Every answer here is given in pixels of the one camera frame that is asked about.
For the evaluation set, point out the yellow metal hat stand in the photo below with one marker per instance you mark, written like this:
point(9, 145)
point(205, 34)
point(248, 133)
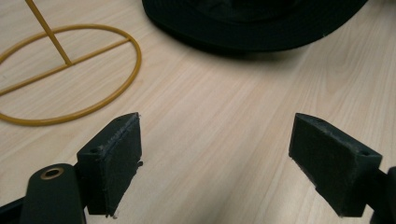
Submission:
point(67, 59)

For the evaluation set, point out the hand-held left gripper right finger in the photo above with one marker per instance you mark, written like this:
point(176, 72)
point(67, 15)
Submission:
point(333, 168)

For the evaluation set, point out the black bucket hat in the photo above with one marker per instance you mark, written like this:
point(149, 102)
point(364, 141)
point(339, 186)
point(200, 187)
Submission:
point(249, 21)

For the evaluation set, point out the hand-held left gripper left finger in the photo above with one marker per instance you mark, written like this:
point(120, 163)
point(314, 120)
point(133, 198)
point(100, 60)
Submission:
point(115, 168)

